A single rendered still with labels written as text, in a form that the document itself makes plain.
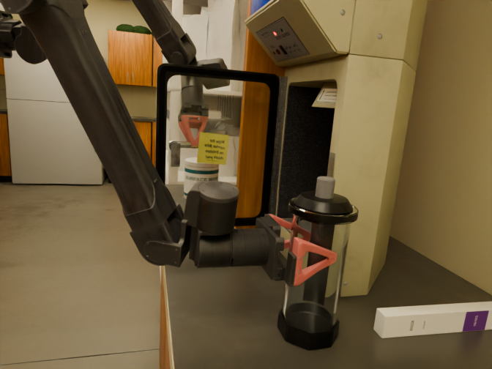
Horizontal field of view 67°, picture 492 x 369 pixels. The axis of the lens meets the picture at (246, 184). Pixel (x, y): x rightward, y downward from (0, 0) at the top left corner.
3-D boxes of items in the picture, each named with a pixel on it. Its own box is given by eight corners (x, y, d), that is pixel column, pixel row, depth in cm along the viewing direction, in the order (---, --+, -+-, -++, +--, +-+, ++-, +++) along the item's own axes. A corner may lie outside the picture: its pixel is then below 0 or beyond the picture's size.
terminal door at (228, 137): (267, 225, 102) (280, 74, 93) (154, 230, 92) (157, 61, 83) (266, 224, 103) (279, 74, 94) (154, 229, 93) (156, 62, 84)
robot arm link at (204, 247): (186, 252, 58) (189, 276, 53) (189, 214, 55) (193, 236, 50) (229, 251, 60) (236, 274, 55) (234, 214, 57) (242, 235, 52)
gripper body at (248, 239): (266, 217, 62) (223, 217, 60) (288, 238, 53) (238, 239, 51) (263, 253, 63) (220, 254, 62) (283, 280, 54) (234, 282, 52)
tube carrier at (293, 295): (321, 305, 70) (336, 195, 65) (352, 342, 60) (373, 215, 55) (267, 310, 67) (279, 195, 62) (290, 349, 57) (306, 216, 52)
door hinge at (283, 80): (271, 222, 104) (284, 76, 95) (274, 225, 101) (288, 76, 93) (266, 222, 103) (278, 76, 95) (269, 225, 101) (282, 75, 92)
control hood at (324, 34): (285, 66, 95) (288, 25, 93) (349, 53, 64) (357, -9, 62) (241, 62, 92) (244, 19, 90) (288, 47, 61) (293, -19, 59)
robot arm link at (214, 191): (165, 229, 61) (143, 259, 54) (168, 165, 57) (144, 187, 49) (235, 244, 60) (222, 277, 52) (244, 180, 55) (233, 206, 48)
